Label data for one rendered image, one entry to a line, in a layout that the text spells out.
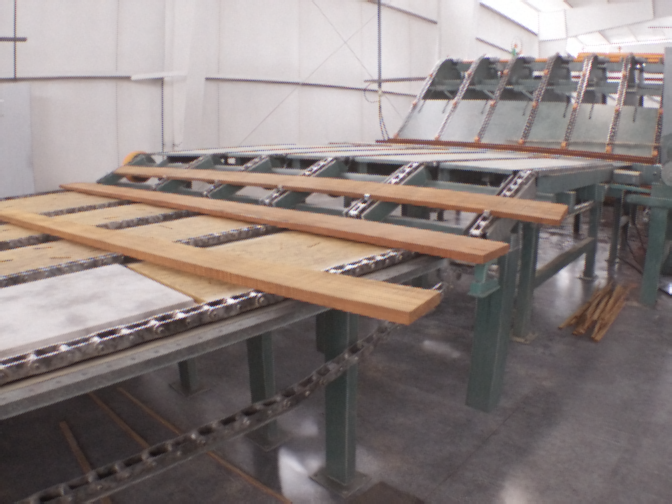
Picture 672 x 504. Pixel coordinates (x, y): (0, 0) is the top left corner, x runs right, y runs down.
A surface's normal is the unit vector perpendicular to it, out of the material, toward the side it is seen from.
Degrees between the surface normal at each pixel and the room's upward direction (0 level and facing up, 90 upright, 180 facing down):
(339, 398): 90
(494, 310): 90
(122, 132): 89
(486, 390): 90
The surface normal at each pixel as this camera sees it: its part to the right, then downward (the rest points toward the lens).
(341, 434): -0.68, 0.18
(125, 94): 0.63, 0.10
